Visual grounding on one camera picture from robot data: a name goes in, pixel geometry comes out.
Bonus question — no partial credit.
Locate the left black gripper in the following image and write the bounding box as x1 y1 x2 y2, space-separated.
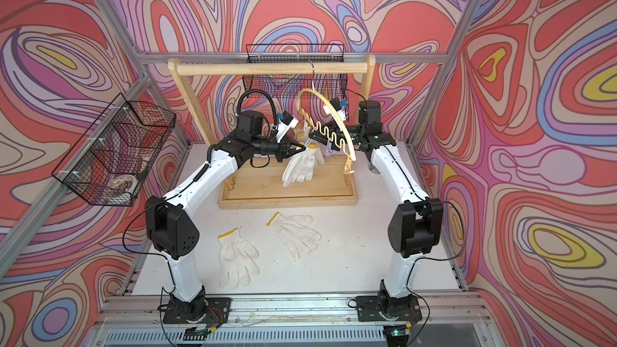
250 137 306 164

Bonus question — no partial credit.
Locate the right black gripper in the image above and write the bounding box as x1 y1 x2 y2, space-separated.
308 120 365 152

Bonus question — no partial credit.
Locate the yellow curved clip hanger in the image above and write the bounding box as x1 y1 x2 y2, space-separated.
295 59 358 177

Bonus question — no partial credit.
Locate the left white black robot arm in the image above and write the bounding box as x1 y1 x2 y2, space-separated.
145 111 305 324

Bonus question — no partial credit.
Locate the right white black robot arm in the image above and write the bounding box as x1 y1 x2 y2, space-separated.
349 100 444 324

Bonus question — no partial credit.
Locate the wooden hanging rack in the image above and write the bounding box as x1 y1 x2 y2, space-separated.
166 54 377 210

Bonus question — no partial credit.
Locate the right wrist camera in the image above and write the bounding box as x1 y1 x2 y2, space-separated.
322 97 348 121

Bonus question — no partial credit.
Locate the back black wire basket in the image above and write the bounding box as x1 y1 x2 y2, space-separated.
242 42 348 101

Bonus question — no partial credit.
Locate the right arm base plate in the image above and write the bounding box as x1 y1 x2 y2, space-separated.
352 295 424 324

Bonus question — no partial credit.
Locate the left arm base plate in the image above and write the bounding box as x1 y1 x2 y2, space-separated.
162 296 231 325

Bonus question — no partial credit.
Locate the side black wire basket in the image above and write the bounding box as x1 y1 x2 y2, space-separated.
51 95 176 207

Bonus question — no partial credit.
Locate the aluminium front rail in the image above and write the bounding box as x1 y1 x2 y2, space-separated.
85 291 504 346

